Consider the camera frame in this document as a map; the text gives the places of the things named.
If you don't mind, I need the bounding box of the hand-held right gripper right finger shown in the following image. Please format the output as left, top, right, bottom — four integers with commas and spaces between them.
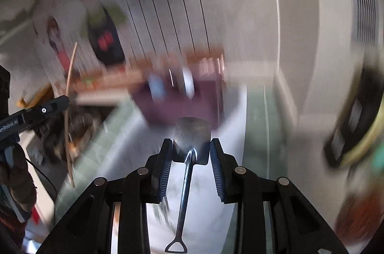
210, 138, 350, 254

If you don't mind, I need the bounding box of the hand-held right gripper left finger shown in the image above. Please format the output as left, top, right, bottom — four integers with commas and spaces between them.
36, 138, 174, 254

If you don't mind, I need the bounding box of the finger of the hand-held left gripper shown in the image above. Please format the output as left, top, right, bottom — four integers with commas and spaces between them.
19, 95, 70, 129

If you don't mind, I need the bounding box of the metal shovel-shaped spoon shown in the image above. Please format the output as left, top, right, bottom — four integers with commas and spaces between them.
164, 117, 211, 253

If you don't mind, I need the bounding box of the wooden chopstick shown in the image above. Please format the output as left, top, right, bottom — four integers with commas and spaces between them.
64, 42, 79, 188

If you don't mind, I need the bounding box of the purple utensil holder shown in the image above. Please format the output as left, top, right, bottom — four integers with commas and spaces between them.
130, 74, 225, 126

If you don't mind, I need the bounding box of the blue-grey plastic spoon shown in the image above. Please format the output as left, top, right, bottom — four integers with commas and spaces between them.
148, 74, 165, 101

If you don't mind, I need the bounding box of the white plastic spoon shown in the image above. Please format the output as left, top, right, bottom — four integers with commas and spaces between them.
181, 66, 195, 99

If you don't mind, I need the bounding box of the person's left hand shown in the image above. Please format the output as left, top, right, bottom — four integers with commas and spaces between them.
0, 144, 36, 213

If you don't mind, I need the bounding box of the green checked tablecloth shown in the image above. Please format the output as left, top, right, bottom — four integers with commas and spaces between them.
55, 84, 300, 254

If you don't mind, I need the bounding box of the dark soy sauce bottle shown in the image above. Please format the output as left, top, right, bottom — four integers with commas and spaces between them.
323, 60, 384, 168

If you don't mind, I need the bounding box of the yellow-lidded chili flake jar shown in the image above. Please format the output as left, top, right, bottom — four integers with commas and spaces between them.
334, 188, 384, 247

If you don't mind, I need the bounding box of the black cable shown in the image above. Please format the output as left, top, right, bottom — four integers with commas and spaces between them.
24, 157, 57, 215

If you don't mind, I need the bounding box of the cartoon wall poster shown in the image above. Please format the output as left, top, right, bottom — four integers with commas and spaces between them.
30, 0, 228, 93

